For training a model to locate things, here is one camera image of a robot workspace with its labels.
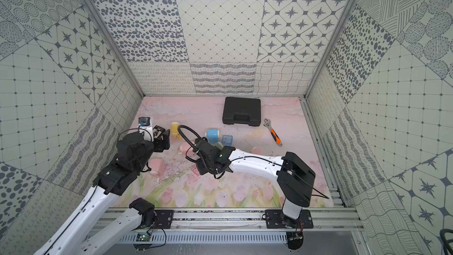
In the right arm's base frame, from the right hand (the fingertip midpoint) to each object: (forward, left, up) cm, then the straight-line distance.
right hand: (203, 165), depth 81 cm
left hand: (+6, +15, +19) cm, 25 cm away
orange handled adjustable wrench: (+22, -38, -9) cm, 45 cm away
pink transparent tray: (+1, +6, -9) cm, 11 cm away
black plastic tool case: (+37, -19, -4) cm, 42 cm away
